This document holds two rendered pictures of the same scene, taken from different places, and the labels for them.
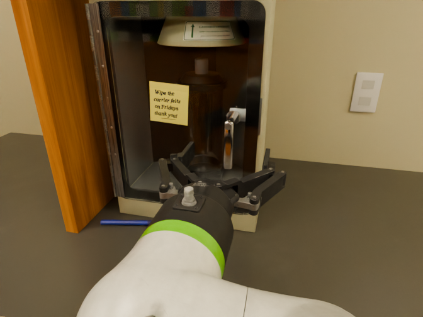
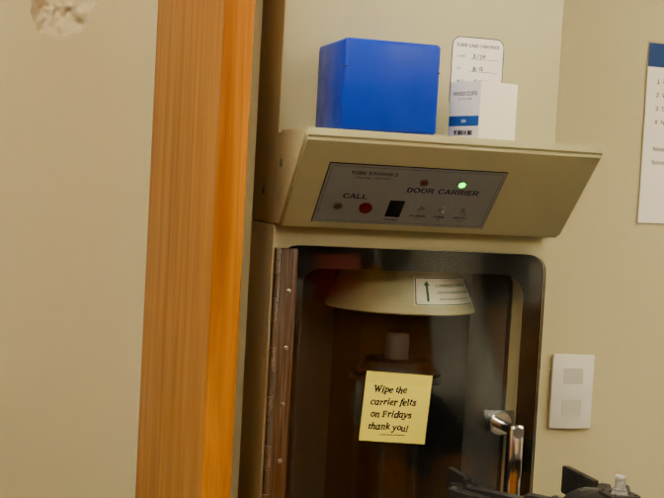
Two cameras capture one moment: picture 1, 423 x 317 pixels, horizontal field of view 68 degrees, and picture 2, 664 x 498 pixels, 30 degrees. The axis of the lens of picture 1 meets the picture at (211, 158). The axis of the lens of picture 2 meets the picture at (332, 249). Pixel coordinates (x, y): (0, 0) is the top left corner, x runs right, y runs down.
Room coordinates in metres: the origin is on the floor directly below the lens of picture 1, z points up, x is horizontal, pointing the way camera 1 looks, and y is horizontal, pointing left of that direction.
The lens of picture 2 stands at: (-0.55, 0.80, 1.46)
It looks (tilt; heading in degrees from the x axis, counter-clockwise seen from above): 3 degrees down; 331
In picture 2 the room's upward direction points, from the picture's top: 3 degrees clockwise
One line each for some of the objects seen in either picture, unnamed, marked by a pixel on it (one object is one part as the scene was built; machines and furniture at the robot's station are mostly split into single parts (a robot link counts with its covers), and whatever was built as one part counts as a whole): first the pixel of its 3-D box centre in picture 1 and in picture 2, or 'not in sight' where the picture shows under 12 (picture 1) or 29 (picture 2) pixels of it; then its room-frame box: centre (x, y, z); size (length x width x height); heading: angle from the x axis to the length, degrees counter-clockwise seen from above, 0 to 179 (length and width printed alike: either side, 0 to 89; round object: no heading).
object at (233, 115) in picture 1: (230, 139); (507, 458); (0.52, -0.03, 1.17); 0.05 x 0.03 x 0.10; 166
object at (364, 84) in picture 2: not in sight; (375, 89); (0.54, 0.15, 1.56); 0.10 x 0.10 x 0.09; 77
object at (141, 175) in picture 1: (178, 117); (406, 431); (0.58, 0.06, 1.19); 0.30 x 0.01 x 0.40; 76
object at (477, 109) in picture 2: not in sight; (482, 112); (0.52, 0.03, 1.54); 0.05 x 0.05 x 0.06; 4
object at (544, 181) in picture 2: not in sight; (437, 186); (0.53, 0.07, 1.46); 0.32 x 0.11 x 0.10; 77
